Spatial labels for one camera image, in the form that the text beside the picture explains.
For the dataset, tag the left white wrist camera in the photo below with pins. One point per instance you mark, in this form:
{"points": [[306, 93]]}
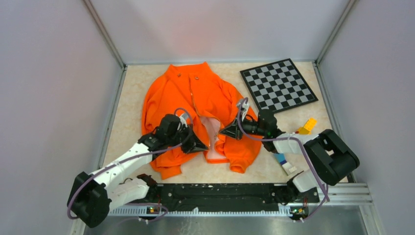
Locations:
{"points": [[184, 118]]}

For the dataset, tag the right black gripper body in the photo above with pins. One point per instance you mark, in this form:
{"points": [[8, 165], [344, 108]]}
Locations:
{"points": [[253, 127]]}

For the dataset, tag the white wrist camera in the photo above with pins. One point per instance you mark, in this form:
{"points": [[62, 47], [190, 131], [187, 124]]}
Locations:
{"points": [[243, 107], [184, 118]]}

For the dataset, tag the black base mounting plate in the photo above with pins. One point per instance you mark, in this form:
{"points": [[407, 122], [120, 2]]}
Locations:
{"points": [[230, 197]]}

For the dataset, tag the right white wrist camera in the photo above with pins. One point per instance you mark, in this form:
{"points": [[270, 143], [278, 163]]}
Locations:
{"points": [[243, 107]]}

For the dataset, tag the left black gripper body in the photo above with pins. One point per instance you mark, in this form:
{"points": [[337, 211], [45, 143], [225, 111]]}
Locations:
{"points": [[179, 137]]}

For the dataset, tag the aluminium frame rail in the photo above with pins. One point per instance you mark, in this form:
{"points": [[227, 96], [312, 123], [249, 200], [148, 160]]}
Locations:
{"points": [[341, 196]]}

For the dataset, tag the black and grey checkerboard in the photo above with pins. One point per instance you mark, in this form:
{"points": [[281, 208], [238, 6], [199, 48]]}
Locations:
{"points": [[278, 86]]}

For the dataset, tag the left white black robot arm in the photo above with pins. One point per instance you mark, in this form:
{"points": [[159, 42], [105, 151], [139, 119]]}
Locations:
{"points": [[94, 195]]}

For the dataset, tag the yellow red toy blocks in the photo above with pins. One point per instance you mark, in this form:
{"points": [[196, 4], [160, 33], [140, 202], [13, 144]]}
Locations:
{"points": [[307, 128]]}

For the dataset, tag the orange zip-up jacket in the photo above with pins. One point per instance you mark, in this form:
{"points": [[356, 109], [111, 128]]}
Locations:
{"points": [[212, 105]]}

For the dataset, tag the blue and white box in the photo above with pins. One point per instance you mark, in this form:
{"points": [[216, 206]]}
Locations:
{"points": [[288, 167]]}

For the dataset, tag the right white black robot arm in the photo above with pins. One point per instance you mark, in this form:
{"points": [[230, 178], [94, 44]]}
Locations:
{"points": [[328, 156]]}

